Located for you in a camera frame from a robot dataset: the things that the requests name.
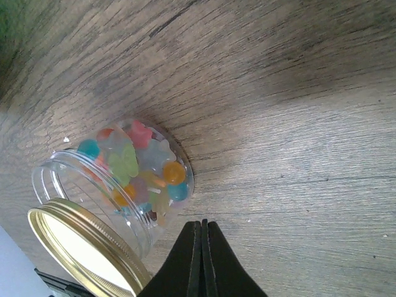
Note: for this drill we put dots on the clear plastic jar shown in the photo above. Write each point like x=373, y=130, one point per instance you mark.
x=131, y=173

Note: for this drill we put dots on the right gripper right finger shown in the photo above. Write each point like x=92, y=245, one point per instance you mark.
x=221, y=273

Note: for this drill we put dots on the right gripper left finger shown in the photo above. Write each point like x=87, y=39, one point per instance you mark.
x=180, y=273

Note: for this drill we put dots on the cream jar lid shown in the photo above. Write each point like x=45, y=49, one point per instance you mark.
x=88, y=249

